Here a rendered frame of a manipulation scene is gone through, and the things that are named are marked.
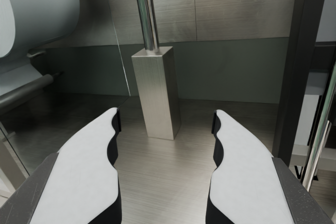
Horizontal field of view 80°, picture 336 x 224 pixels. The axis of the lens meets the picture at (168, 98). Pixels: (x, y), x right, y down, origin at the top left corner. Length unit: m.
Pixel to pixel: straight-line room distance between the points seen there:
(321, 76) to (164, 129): 0.43
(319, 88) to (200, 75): 0.52
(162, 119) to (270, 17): 0.45
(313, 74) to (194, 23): 0.50
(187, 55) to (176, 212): 0.53
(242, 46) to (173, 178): 0.48
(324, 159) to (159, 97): 0.38
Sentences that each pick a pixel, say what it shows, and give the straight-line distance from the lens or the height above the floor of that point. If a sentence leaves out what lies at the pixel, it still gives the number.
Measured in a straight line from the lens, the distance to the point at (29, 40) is 0.61.
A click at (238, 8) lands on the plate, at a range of 0.73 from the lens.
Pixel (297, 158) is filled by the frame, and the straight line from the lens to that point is 0.38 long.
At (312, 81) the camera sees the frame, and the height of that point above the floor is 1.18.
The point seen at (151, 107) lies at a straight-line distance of 0.59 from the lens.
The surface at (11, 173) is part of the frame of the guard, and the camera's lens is 0.60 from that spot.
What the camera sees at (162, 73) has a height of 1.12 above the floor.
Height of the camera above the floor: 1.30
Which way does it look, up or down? 27 degrees down
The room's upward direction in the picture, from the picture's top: 8 degrees counter-clockwise
